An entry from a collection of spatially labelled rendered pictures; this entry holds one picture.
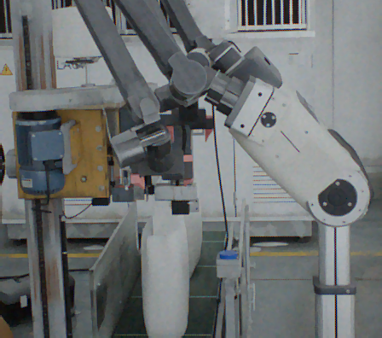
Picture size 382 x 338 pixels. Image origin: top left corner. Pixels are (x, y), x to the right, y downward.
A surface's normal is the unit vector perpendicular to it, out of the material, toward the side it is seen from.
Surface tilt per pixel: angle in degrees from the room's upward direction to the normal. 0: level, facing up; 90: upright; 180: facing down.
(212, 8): 90
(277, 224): 90
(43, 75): 90
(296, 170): 115
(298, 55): 90
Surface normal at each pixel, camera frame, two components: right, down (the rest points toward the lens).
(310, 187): 0.30, 0.56
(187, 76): 0.12, -0.20
